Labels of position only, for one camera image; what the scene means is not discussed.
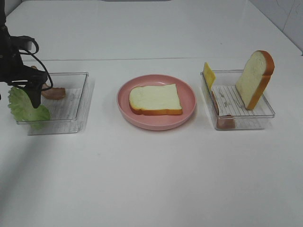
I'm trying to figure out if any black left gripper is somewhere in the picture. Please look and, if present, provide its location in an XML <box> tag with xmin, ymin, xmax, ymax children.
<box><xmin>0</xmin><ymin>0</ymin><xmax>49</xmax><ymax>109</ymax></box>

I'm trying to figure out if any brown bacon strip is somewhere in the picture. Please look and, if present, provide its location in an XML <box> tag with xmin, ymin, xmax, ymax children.
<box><xmin>211</xmin><ymin>91</ymin><xmax>235</xmax><ymax>130</ymax></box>
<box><xmin>31</xmin><ymin>66</ymin><xmax>66</xmax><ymax>100</ymax></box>

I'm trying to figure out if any green lettuce leaf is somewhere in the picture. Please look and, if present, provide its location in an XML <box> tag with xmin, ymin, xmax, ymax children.
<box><xmin>8</xmin><ymin>87</ymin><xmax>51</xmax><ymax>122</ymax></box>

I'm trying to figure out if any white bread slice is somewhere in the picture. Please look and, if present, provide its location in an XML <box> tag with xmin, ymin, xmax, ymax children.
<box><xmin>129</xmin><ymin>84</ymin><xmax>183</xmax><ymax>115</ymax></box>
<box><xmin>235</xmin><ymin>50</ymin><xmax>275</xmax><ymax>110</ymax></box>

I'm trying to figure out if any clear left plastic container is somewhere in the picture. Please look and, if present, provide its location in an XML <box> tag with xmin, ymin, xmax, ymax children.
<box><xmin>16</xmin><ymin>72</ymin><xmax>94</xmax><ymax>135</ymax></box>

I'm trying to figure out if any clear plastic container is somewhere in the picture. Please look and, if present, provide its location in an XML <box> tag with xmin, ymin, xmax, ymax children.
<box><xmin>16</xmin><ymin>72</ymin><xmax>94</xmax><ymax>135</ymax></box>
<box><xmin>201</xmin><ymin>70</ymin><xmax>275</xmax><ymax>130</ymax></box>

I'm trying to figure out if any pink round plate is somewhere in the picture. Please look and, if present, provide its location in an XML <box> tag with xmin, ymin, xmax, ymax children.
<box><xmin>117</xmin><ymin>74</ymin><xmax>196</xmax><ymax>131</ymax></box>

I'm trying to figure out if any yellow cheese slice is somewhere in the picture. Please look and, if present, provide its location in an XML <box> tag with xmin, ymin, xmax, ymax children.
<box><xmin>203</xmin><ymin>62</ymin><xmax>216</xmax><ymax>91</ymax></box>

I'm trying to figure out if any clear right plastic container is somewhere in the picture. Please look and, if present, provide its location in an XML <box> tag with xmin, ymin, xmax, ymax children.
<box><xmin>201</xmin><ymin>70</ymin><xmax>275</xmax><ymax>130</ymax></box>

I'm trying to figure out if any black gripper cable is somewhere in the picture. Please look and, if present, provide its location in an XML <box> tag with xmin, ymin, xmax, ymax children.
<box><xmin>7</xmin><ymin>35</ymin><xmax>54</xmax><ymax>92</ymax></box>

